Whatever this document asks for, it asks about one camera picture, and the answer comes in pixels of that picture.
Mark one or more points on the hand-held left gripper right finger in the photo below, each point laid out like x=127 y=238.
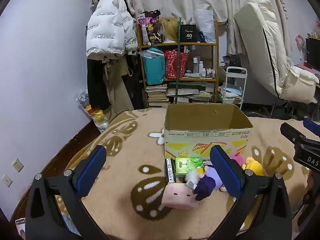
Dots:
x=225 y=172

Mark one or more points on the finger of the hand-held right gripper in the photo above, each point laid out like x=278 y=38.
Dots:
x=311 y=125
x=291 y=131

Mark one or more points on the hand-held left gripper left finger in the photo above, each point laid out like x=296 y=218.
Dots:
x=92 y=170

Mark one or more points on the pink bear plush toy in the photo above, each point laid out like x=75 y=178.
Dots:
x=237 y=159

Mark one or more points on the purple plush doll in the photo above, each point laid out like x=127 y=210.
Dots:
x=207 y=182

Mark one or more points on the yellow plush toy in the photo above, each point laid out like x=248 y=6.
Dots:
x=252 y=167

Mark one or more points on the white fluffy plush toy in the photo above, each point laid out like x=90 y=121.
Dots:
x=193 y=175

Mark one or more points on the printed cardboard box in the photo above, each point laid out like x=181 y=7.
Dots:
x=207 y=137

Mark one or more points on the pink square plush toy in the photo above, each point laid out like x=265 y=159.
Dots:
x=177 y=196

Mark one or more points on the green tissue pack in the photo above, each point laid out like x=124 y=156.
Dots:
x=185 y=166

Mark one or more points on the black flat box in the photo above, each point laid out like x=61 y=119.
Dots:
x=170 y=171

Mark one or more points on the plastic bag of toys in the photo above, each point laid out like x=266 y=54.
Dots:
x=96 y=115

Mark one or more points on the white trolley cart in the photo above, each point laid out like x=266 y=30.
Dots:
x=233 y=90

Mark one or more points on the black monitor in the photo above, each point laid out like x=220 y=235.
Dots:
x=313 y=52

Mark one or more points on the beige coat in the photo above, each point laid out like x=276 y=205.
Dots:
x=117 y=90

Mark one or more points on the stack of books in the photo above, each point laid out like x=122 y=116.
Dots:
x=157 y=96
x=192 y=95

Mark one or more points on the black coat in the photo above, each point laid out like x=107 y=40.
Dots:
x=96 y=85

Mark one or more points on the black hanging garment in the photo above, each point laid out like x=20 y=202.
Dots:
x=137 y=85

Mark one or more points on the group of white bottles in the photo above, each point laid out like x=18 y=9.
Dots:
x=201 y=68

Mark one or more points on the red patterned gift bag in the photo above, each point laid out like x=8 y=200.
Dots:
x=175 y=65

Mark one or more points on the green thin pole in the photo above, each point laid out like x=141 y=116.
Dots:
x=178 y=62

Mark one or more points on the teal shopping bag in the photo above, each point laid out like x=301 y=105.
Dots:
x=155 y=67

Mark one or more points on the wooden shelf rack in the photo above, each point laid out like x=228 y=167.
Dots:
x=175 y=45

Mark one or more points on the clear plastic bag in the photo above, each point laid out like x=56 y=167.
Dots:
x=205 y=25

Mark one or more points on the white puffer jacket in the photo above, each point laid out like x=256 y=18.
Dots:
x=107 y=30

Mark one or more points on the black palette box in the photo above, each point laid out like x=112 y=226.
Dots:
x=188 y=33

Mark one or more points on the pink and black printed bag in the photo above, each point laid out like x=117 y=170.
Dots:
x=150 y=27

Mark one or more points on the blonde wig head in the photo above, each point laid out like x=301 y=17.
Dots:
x=168 y=28

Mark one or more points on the white wall socket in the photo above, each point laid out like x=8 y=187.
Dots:
x=17 y=165
x=7 y=180

